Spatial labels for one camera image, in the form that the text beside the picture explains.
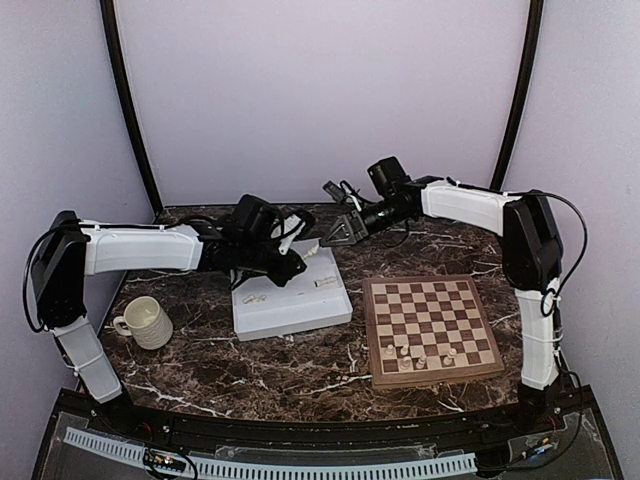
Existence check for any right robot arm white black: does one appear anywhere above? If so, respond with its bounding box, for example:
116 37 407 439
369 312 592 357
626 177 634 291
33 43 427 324
320 157 570 391

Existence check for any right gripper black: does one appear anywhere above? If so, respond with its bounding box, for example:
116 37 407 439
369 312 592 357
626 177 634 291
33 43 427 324
321 197 411 246

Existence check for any black front rail base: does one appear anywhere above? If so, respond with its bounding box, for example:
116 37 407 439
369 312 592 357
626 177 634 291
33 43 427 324
32 384 623 479

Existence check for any wooden chess board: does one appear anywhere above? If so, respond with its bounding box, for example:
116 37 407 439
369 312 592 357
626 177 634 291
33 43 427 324
363 275 505 390

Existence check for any black left frame post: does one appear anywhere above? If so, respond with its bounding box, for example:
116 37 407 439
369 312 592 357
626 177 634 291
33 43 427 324
99 0 164 215

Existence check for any cream ribbed ceramic mug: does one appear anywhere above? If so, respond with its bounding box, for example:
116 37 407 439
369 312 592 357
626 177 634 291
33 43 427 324
112 296 173 350

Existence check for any black right frame post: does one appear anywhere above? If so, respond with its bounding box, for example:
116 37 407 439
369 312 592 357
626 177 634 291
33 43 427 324
490 0 544 190

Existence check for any white chess pieces pile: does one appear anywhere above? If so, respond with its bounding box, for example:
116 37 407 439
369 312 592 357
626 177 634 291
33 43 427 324
242 294 267 304

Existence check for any white slotted cable duct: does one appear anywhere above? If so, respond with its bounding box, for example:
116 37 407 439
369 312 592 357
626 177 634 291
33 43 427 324
63 427 477 479

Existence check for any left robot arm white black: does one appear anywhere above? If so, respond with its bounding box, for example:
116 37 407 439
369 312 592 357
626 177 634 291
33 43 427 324
21 194 315 436

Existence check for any black frame post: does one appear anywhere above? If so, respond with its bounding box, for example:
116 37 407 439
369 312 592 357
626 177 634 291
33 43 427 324
490 0 544 190
99 0 164 215

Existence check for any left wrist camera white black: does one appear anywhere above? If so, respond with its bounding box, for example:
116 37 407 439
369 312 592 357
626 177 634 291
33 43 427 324
271 209 315 255

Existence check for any white plastic divided tray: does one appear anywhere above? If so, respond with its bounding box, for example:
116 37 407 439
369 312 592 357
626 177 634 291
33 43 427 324
232 239 353 341

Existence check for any white chess piece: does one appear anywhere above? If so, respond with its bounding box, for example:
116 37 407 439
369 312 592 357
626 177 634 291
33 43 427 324
443 348 457 366
416 354 428 370
302 244 320 259

